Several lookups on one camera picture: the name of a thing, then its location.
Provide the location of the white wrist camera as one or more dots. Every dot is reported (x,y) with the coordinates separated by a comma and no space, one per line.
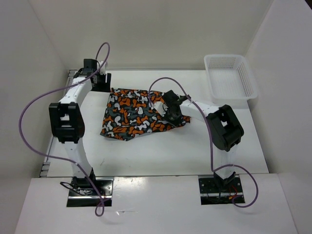
(102,65)
(160,107)

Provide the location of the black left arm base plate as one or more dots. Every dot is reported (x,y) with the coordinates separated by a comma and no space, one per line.
(87,196)

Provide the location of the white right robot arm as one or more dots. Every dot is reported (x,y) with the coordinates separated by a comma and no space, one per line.
(225,131)

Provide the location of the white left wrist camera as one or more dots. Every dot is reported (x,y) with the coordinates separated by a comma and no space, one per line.
(102,65)

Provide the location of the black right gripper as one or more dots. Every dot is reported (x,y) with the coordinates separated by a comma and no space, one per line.
(175,123)

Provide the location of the white perforated plastic basket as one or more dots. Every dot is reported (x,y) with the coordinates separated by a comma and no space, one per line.
(230,78)

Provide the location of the orange black camouflage shorts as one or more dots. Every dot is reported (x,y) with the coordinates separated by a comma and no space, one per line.
(129,115)

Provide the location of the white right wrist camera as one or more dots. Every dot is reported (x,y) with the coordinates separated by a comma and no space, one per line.
(160,107)

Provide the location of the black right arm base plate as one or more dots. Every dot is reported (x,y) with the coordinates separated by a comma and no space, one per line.
(210,194)

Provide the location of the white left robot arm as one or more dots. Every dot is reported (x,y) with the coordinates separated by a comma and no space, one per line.
(67,123)

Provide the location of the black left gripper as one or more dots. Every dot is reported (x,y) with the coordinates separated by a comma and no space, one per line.
(106,87)

